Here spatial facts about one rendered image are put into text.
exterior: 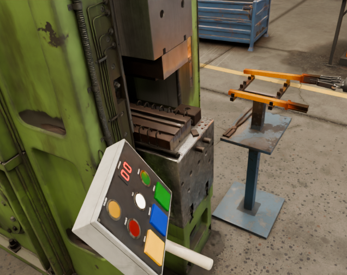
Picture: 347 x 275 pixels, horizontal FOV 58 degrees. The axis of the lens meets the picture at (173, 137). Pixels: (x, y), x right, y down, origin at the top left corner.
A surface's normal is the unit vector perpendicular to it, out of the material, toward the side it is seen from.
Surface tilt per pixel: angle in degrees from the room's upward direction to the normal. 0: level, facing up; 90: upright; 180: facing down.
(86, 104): 90
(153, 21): 90
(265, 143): 0
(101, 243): 90
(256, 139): 0
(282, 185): 0
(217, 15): 89
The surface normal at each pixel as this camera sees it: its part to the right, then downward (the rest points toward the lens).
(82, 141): -0.50, 0.51
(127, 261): -0.08, 0.58
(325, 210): -0.07, -0.82
